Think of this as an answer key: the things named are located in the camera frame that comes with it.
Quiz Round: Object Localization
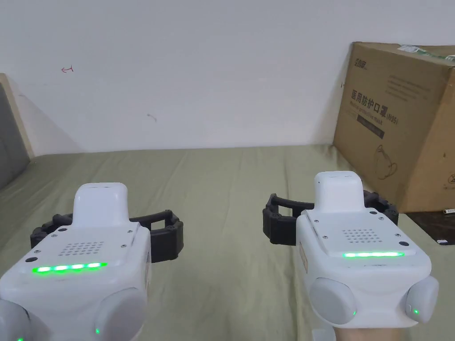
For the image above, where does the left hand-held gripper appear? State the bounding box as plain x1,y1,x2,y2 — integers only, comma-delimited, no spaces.
0,182,184,341

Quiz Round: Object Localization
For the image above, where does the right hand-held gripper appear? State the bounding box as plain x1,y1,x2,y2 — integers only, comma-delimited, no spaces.
263,171,439,341

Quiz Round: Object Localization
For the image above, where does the person's right hand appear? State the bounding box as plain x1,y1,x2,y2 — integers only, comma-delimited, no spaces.
335,325,406,341

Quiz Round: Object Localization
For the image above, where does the dark brown bedside table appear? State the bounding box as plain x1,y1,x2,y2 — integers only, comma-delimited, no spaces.
405,209,455,246

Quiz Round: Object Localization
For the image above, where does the bed with pale green sheet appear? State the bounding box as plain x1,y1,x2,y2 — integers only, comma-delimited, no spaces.
0,143,441,341

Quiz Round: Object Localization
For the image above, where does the large brown cardboard carton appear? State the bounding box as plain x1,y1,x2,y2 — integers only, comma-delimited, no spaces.
332,41,455,214

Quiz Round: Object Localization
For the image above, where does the grey padded headboard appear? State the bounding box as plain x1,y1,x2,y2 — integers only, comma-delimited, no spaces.
0,72,35,190

